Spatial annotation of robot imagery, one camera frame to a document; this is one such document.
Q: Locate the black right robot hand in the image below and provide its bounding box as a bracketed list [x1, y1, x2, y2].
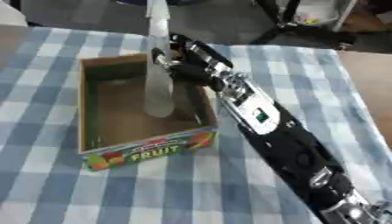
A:
[150, 32, 236, 93]

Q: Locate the open cardboard box with print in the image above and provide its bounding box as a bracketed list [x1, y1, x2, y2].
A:
[74, 52, 221, 172]

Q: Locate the black tripod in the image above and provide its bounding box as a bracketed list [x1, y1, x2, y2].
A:
[249, 0, 361, 51]

